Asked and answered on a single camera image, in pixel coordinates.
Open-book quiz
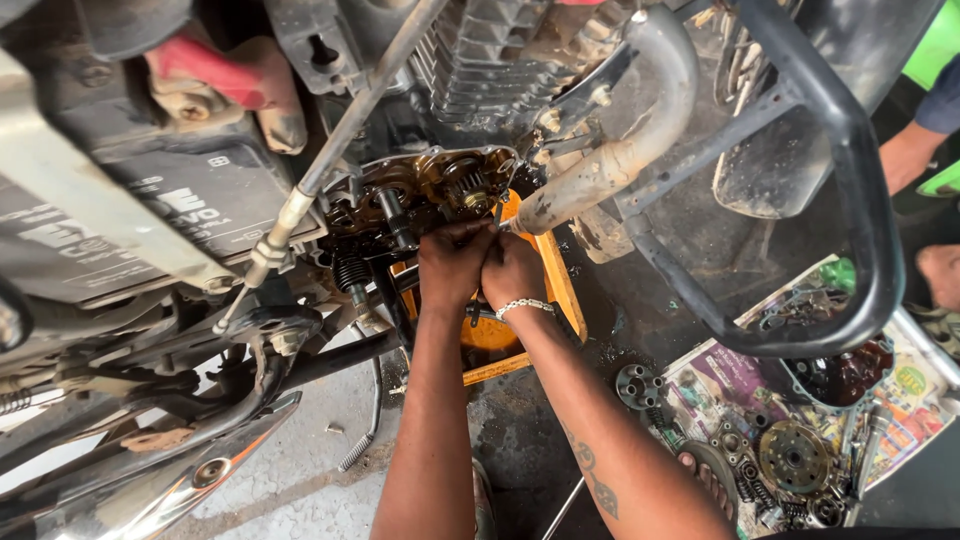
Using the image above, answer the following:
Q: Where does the person's left hand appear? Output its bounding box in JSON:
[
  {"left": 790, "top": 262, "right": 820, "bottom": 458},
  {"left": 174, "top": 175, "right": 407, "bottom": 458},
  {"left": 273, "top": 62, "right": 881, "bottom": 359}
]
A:
[{"left": 417, "top": 219, "right": 498, "bottom": 313}]

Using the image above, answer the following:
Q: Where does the yellow oil drain tray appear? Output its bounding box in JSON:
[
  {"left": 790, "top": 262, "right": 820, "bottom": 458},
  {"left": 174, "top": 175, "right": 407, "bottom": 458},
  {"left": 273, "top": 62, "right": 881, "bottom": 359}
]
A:
[{"left": 388, "top": 190, "right": 590, "bottom": 388}]

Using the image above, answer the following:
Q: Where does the grey metal frame strip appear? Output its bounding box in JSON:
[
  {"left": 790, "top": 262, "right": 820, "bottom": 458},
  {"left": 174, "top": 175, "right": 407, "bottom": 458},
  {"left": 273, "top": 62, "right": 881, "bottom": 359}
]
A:
[{"left": 0, "top": 48, "right": 235, "bottom": 295}]

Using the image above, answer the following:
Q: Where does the person's right hand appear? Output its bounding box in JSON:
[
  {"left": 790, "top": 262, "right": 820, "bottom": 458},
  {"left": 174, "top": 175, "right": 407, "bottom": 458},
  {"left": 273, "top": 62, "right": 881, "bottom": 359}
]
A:
[{"left": 480, "top": 231, "right": 553, "bottom": 309}]

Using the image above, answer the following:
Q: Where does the grey clutch pressure plate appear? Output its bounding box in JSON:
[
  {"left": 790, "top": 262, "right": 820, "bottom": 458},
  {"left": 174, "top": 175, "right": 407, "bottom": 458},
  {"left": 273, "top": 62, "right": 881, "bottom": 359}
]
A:
[{"left": 615, "top": 363, "right": 666, "bottom": 412}]

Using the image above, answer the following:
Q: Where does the white beaded bracelet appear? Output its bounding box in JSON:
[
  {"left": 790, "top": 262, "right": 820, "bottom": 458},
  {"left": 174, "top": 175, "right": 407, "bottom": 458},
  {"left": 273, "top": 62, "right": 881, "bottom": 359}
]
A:
[{"left": 495, "top": 297, "right": 556, "bottom": 323}]

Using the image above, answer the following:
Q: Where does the black tubular crash guard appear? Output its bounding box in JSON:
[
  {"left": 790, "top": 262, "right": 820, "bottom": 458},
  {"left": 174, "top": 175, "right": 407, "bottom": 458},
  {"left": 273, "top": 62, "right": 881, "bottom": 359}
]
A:
[{"left": 615, "top": 0, "right": 907, "bottom": 360}]

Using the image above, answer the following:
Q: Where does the chrome kick lever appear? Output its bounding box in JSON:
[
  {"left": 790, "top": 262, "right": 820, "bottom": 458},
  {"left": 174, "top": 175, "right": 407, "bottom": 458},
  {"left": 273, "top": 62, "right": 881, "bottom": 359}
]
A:
[{"left": 336, "top": 355, "right": 384, "bottom": 474}]

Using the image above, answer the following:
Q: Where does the finned engine cylinder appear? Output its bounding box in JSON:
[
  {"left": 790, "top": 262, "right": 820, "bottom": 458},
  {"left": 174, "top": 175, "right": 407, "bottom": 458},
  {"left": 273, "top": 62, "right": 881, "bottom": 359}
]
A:
[{"left": 408, "top": 0, "right": 573, "bottom": 126}]

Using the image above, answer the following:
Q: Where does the black motorcycle battery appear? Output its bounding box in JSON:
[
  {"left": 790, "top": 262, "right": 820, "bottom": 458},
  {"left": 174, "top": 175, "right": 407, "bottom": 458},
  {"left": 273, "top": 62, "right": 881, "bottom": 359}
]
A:
[{"left": 0, "top": 135, "right": 328, "bottom": 306}]

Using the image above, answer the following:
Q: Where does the red terminal cap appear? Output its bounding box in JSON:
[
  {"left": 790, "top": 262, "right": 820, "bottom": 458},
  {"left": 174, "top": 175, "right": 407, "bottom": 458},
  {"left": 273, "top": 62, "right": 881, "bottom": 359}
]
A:
[{"left": 145, "top": 33, "right": 280, "bottom": 111}]

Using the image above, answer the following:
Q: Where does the green body panel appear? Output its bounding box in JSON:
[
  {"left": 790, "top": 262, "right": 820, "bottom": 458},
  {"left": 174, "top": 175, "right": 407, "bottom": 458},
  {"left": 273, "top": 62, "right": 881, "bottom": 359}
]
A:
[{"left": 900, "top": 0, "right": 960, "bottom": 93}]

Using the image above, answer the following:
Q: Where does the black coil spring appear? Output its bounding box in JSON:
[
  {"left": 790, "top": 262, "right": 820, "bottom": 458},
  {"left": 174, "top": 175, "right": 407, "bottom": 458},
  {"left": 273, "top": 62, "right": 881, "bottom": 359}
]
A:
[{"left": 733, "top": 471, "right": 778, "bottom": 509}]

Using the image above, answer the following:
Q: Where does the colourful newspaper sheet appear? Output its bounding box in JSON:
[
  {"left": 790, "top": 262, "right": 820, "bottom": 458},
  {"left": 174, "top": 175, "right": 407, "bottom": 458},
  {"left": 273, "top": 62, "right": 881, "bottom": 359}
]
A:
[{"left": 651, "top": 253, "right": 958, "bottom": 538}]

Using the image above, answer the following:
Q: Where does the person's foot in sandal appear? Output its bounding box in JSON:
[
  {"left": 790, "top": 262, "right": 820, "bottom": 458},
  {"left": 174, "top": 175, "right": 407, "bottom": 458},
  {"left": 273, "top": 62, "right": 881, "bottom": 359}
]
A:
[{"left": 675, "top": 438, "right": 741, "bottom": 526}]

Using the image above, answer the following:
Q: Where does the long silver metal rod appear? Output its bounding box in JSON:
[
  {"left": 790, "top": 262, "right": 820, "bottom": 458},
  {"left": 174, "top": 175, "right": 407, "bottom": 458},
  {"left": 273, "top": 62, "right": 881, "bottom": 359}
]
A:
[{"left": 213, "top": 0, "right": 451, "bottom": 336}]

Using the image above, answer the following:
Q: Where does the oily engine side cover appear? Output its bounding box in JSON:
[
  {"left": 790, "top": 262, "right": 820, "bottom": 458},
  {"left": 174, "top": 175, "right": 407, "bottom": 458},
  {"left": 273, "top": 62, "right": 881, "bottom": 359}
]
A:
[{"left": 778, "top": 333, "right": 898, "bottom": 415}]

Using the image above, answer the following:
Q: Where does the dirty metal exhaust pipe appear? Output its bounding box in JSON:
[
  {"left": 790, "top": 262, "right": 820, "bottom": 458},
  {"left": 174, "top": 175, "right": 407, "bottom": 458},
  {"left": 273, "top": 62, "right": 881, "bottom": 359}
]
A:
[{"left": 510, "top": 3, "right": 702, "bottom": 237}]

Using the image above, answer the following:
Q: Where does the black front mudguard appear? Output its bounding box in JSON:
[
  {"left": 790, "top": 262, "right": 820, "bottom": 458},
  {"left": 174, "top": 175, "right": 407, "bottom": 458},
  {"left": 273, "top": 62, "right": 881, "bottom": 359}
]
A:
[{"left": 711, "top": 0, "right": 948, "bottom": 220}]

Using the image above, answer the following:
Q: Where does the chrome muffler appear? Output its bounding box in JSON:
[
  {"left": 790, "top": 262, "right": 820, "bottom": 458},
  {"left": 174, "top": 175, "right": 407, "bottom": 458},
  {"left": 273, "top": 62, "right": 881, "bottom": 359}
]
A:
[{"left": 0, "top": 390, "right": 305, "bottom": 540}]

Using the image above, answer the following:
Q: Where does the open oily engine crankcase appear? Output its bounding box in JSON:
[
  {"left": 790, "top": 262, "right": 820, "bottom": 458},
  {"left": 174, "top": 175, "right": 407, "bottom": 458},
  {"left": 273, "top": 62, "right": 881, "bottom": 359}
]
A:
[{"left": 318, "top": 144, "right": 522, "bottom": 260}]

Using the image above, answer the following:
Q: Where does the chrome socket tool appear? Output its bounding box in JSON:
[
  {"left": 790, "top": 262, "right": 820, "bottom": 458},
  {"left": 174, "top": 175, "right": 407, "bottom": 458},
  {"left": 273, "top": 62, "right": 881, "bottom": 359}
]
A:
[{"left": 853, "top": 405, "right": 895, "bottom": 502}]

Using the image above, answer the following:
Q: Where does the black footrest bar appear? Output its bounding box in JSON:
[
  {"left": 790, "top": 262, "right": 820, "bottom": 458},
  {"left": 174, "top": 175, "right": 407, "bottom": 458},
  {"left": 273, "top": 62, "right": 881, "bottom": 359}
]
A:
[{"left": 276, "top": 325, "right": 408, "bottom": 393}]

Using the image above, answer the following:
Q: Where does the grey sandal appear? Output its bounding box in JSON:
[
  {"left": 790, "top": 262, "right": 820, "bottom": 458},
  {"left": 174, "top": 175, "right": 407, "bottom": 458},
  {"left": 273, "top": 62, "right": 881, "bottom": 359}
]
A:
[{"left": 471, "top": 457, "right": 498, "bottom": 540}]

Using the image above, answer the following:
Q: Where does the thin metal rod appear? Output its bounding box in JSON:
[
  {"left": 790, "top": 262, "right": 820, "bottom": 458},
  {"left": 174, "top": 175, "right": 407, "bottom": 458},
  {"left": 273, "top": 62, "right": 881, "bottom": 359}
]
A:
[{"left": 540, "top": 476, "right": 587, "bottom": 540}]

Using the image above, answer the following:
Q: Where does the round golden clutch hub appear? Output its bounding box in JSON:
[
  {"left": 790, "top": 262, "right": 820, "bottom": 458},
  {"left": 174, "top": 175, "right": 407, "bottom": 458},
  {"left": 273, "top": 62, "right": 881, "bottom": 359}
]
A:
[{"left": 757, "top": 420, "right": 835, "bottom": 496}]

